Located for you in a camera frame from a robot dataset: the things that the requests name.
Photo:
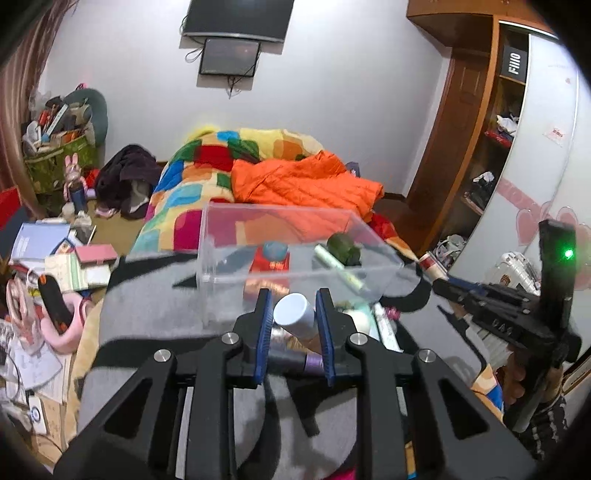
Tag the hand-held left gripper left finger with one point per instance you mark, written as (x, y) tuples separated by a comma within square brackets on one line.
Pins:
[(262, 344)]

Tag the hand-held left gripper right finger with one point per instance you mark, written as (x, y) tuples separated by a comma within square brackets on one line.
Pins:
[(326, 344)]

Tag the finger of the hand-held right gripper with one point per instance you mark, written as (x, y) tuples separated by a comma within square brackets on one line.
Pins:
[(475, 288), (450, 291)]

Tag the dark tube with purple cap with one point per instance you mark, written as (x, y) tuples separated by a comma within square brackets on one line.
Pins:
[(295, 361)]

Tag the peach tube with white cap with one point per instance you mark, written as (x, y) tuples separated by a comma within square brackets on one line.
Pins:
[(293, 311)]

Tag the white tube with pink print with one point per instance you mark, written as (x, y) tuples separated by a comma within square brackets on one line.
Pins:
[(385, 325)]

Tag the white printed tube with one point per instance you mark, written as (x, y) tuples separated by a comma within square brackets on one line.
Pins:
[(339, 267)]

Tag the dark green bottle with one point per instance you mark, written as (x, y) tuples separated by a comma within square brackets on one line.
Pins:
[(344, 247)]

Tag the clear plastic box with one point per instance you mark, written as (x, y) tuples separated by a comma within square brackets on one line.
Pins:
[(277, 230)]

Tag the person's right hand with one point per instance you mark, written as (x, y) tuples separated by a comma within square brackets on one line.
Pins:
[(517, 374)]

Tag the red and white can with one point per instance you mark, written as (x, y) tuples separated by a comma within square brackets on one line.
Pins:
[(431, 265)]

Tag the grey white sneakers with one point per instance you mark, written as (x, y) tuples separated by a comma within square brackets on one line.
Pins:
[(450, 244)]

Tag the grey and black blanket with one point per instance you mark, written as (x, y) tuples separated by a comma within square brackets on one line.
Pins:
[(152, 323)]

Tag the white sliding door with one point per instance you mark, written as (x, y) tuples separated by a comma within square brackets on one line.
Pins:
[(531, 161)]

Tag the wooden wardrobe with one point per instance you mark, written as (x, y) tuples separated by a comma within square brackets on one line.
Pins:
[(461, 138)]

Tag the orange puffer jacket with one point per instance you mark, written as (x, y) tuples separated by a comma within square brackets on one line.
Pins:
[(300, 184)]

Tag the colourful patchwork quilt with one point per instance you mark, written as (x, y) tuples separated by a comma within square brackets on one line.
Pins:
[(198, 184)]

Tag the pink book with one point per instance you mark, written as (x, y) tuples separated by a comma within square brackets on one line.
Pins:
[(94, 254)]

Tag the pink headphones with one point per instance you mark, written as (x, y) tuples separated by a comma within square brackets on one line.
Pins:
[(69, 330)]

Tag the dark clothes pile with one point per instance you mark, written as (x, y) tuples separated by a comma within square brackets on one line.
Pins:
[(124, 175)]

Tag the black box on shelf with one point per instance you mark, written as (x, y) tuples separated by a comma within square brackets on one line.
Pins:
[(513, 60)]

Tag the blue and white book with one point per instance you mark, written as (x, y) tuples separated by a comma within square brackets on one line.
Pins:
[(37, 240)]

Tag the pink bunny toy bottle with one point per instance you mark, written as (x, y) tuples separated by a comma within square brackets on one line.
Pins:
[(74, 177)]

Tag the green basket of clutter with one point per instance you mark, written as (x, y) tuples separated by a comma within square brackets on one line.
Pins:
[(60, 166)]

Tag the red box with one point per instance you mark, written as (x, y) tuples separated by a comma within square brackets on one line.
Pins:
[(9, 207)]

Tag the grey green pillow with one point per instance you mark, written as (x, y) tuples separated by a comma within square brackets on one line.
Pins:
[(94, 108)]

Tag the striped brown curtain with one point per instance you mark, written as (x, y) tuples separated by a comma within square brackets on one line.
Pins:
[(23, 92)]

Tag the small black wall monitor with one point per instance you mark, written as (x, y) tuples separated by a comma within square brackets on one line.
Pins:
[(229, 56)]

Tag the black wall television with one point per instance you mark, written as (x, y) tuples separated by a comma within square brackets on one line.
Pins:
[(238, 18)]

